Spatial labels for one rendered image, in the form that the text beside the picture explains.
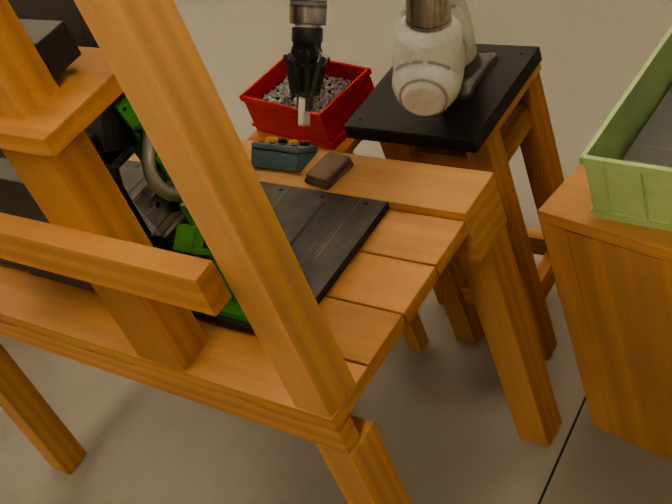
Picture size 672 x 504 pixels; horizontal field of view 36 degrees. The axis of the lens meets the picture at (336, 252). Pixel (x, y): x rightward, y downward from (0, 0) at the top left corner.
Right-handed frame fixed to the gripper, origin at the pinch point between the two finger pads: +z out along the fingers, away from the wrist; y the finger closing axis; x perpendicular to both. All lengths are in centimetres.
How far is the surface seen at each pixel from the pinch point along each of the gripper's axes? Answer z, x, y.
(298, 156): 10.4, 4.6, -2.4
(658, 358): 51, -29, -83
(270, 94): -1.6, -22.7, 30.2
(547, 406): 75, -45, -50
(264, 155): 11.3, 4.9, 8.1
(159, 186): 15.8, 40.3, 8.0
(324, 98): -1.9, -21.3, 10.2
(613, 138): 0, -14, -73
